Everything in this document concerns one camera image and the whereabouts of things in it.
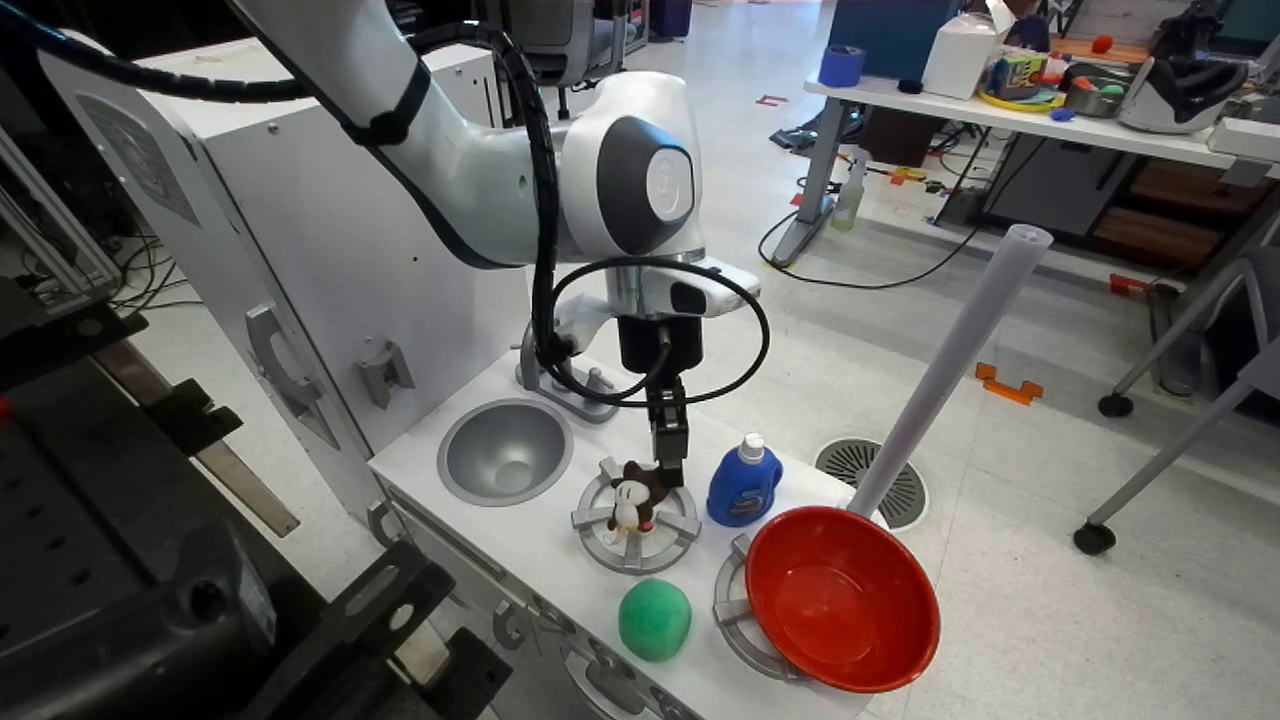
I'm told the white box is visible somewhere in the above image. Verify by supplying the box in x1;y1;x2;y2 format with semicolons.
920;11;1003;101

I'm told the metal bowl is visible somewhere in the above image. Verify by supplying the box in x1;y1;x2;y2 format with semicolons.
1061;64;1132;120

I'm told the yellow plate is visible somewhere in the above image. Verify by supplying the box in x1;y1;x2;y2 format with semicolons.
977;87;1067;114

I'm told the stove knob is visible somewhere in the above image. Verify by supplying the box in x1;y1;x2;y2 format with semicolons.
491;598;533;652

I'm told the black cable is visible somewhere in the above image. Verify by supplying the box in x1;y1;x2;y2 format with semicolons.
756;128;1047;292

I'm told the office chair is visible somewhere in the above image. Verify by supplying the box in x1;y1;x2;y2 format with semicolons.
486;0;646;123

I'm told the grey door latch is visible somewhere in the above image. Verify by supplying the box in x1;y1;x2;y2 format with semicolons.
354;339;417;410

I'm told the grey toy sink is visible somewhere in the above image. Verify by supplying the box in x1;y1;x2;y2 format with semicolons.
437;398;576;508

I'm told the blue detergent bottle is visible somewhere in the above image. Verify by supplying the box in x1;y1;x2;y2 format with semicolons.
705;432;785;529

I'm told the green ball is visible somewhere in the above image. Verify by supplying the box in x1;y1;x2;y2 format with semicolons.
617;578;694;664

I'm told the grey toy burner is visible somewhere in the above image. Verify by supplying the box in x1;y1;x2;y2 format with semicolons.
571;456;703;576
712;532;833;685

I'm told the red plastic bowl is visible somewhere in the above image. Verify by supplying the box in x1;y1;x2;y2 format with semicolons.
745;505;942;695

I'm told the brown white plush toy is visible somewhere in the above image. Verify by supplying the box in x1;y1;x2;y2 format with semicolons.
604;460;684;546

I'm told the orange plastic piece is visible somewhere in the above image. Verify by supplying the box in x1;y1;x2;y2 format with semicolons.
974;361;1045;407

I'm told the white black appliance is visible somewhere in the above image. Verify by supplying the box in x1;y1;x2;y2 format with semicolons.
1117;38;1252;135

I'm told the round floor drain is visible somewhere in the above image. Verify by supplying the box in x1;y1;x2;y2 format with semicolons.
814;436;929;532

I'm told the grey toy tap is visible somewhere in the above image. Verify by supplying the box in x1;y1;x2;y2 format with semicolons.
514;320;622;425

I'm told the white plastic tube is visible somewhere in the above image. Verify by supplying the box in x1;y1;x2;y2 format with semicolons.
847;223;1055;522

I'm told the blue tape roll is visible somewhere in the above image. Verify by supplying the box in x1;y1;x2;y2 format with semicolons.
817;44;867;89

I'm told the white toy kitchen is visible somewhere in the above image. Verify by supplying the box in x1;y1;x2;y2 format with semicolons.
38;40;885;720

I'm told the grey oven door handle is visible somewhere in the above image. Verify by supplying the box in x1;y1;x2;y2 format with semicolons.
560;640;653;720

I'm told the colourful toy box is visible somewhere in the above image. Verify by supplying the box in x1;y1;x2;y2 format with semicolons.
985;50;1050;101

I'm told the white table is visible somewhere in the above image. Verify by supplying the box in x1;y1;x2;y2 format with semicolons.
769;74;1280;271

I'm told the clear spray bottle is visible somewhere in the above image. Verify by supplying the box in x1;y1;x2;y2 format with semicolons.
831;147;872;234

